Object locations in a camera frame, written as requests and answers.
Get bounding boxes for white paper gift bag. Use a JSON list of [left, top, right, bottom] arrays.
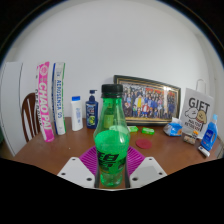
[[179, 78, 215, 136]]

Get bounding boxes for blue tissue pack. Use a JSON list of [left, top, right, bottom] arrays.
[[163, 117, 184, 137]]

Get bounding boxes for small white remote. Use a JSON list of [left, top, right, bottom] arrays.
[[197, 145, 211, 158]]

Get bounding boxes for flat round red coaster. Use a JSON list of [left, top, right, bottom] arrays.
[[135, 138, 153, 150]]

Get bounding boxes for white cabinet panel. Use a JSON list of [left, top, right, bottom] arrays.
[[0, 61, 26, 157]]

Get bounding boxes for pink cardboard tube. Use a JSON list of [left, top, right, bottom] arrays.
[[35, 61, 55, 143]]

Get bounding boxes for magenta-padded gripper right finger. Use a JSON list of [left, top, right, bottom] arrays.
[[124, 145, 168, 189]]

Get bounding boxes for brown wooden chair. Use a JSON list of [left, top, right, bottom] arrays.
[[21, 92, 42, 144]]

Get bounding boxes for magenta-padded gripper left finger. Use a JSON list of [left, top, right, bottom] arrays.
[[56, 145, 101, 189]]

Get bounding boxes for white and green cardboard tube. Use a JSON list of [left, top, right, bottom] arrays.
[[51, 61, 67, 136]]

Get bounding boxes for small brown snack box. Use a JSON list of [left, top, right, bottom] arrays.
[[182, 130, 200, 146]]

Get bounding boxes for white bottle with blue cap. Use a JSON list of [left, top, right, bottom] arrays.
[[70, 95, 84, 132]]

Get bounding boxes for framed group photo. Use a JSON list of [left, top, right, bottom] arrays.
[[113, 74, 182, 127]]

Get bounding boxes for dark blue pump bottle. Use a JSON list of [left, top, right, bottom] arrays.
[[85, 89, 99, 130]]

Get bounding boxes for blue detergent bottle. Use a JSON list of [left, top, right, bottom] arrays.
[[200, 114, 219, 152]]

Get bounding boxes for green plastic drink bottle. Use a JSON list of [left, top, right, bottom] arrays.
[[92, 83, 131, 188]]

